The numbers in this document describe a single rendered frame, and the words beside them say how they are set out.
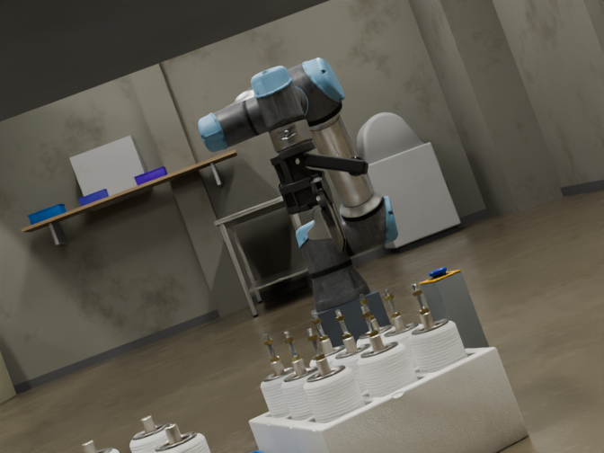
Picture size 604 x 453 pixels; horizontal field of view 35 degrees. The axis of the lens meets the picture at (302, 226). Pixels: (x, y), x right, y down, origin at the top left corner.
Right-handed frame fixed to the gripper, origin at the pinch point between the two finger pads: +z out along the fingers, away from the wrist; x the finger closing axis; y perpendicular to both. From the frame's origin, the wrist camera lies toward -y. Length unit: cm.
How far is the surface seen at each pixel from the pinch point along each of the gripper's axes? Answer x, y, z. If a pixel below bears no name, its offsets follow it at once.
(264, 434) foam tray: -8.8, 29.9, 30.9
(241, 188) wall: -739, 181, -64
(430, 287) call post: -29.7, -10.2, 16.1
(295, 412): 0.3, 20.0, 27.0
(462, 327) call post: -28.5, -13.7, 26.5
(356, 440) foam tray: 14.2, 8.0, 32.7
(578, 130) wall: -582, -117, -2
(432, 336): -1.7, -9.5, 22.2
